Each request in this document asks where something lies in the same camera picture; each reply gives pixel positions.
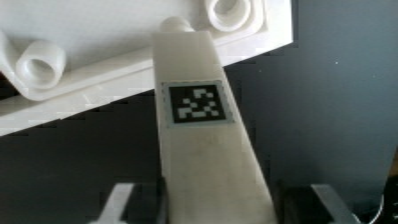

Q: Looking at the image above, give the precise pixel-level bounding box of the white U-shaped obstacle fence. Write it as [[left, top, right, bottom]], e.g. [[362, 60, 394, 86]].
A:
[[0, 69, 155, 137]]

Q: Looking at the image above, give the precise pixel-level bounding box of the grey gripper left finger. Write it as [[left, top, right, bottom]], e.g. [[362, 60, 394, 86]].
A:
[[87, 182, 167, 224]]

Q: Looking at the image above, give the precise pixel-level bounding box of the white desk top tray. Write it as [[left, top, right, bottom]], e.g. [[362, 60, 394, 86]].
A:
[[0, 0, 293, 101]]

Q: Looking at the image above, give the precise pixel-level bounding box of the white desk leg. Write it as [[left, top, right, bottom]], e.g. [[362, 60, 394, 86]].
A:
[[153, 17, 277, 224]]

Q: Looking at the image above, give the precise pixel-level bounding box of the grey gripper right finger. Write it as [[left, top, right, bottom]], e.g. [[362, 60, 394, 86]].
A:
[[275, 184, 361, 224]]

